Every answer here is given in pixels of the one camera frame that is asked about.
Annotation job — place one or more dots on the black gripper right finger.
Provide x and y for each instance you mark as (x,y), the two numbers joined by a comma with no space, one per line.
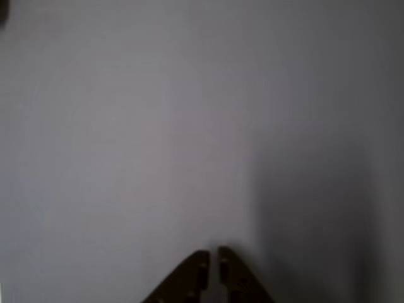
(236,277)

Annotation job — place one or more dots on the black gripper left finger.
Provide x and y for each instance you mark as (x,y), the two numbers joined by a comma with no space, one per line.
(186,281)

